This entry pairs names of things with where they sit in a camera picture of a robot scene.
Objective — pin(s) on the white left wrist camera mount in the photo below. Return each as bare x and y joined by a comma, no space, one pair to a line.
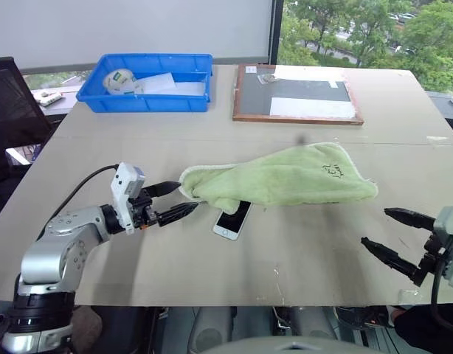
119,191

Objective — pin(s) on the small white label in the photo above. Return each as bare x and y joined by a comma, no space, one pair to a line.
251,69

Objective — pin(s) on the white power strip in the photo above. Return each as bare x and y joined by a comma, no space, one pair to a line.
48,99

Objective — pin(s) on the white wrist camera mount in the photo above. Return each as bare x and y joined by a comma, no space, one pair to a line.
449,228
119,191

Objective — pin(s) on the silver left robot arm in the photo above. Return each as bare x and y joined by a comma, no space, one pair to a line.
45,254

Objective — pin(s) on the clear tape roll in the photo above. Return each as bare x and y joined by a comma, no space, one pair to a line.
117,81

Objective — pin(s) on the dark window frame post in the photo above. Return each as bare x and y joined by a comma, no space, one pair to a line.
276,29

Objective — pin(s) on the white card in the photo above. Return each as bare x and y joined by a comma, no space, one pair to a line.
158,82

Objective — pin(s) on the brown rounded shape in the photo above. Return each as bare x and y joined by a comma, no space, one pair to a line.
88,328

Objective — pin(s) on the white roller blind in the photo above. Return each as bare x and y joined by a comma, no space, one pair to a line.
138,26

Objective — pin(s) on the small clear plastic bag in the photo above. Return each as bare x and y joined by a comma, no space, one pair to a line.
267,78

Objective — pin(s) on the white paper sheet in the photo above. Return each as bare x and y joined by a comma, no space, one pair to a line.
311,107
307,73

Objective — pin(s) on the white smartphone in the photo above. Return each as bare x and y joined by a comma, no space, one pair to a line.
230,223

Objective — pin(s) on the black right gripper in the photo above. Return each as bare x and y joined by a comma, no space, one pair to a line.
435,258

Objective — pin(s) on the grey rounded robot leg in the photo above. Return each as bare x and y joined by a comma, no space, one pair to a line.
210,328
313,322

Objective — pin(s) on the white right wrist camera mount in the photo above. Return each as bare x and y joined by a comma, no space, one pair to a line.
449,228

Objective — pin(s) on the wooden framed dark board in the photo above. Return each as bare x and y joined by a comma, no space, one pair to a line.
256,99

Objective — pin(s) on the blue plastic bin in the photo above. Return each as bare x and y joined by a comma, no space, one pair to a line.
112,103

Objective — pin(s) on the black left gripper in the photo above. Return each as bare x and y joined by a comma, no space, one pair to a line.
143,212

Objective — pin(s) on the white sheet in bin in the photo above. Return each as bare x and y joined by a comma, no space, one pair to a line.
189,89

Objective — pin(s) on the black mesh office chair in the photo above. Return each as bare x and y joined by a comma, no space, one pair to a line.
9,110

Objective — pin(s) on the light green towel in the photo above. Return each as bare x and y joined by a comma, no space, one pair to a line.
285,177

